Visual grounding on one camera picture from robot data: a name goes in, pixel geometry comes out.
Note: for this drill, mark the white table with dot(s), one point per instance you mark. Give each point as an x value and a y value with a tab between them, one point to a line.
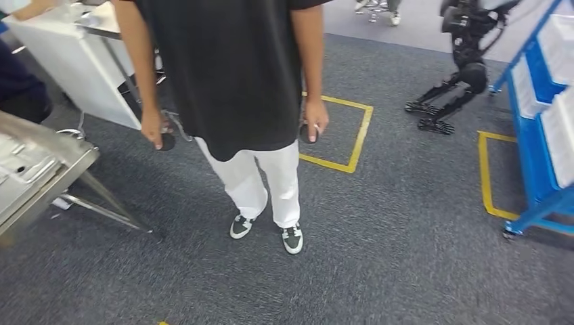
80	76

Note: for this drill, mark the black caster wheel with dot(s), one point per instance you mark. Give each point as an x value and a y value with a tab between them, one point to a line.
509	234

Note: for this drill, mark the standing person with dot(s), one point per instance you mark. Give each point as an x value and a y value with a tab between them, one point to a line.
224	67

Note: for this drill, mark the black round remote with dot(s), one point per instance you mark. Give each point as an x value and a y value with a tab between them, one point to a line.
168	142
305	135

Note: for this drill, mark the stainless steel workbench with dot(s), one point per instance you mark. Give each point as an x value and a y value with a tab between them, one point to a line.
67	152

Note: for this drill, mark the black humanoid robot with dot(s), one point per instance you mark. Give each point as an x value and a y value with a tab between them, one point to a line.
473	76

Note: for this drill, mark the person's hand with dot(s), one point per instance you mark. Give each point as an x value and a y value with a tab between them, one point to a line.
316	116
152	125

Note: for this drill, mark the small white floor scrap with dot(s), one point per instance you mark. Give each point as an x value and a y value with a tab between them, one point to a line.
62	203

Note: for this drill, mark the seated person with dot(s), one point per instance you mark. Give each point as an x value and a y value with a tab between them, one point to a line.
18	85

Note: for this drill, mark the blue metal shelf rack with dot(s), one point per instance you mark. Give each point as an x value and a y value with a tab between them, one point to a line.
533	157

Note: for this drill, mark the large stamped metal plate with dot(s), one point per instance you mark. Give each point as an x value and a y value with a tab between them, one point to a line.
22	170

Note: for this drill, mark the yellow floor tape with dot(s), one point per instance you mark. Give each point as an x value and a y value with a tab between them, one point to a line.
358	139

